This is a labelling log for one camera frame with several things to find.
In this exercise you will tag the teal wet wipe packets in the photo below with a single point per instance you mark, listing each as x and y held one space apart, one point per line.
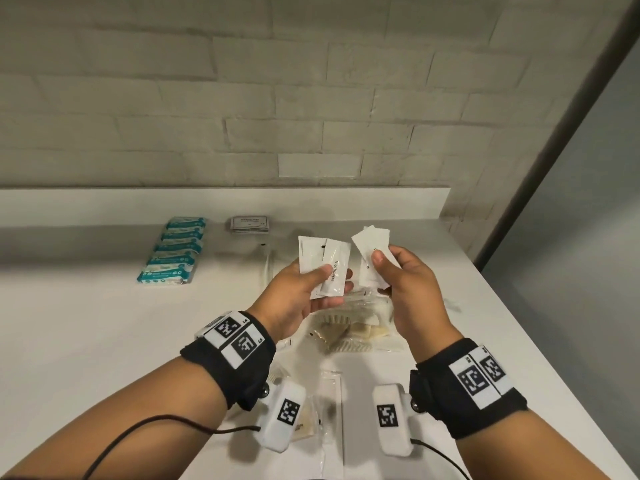
172 252

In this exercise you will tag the white table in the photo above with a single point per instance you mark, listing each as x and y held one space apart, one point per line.
75 334

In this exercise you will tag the person's left hand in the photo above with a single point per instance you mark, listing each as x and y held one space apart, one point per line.
285 299

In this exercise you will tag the person's right hand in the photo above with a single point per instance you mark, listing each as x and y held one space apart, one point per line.
420 304

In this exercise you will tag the dark door frame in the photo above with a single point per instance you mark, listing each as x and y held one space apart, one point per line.
560 144

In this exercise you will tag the person's left forearm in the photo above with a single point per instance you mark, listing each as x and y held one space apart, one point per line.
125 419

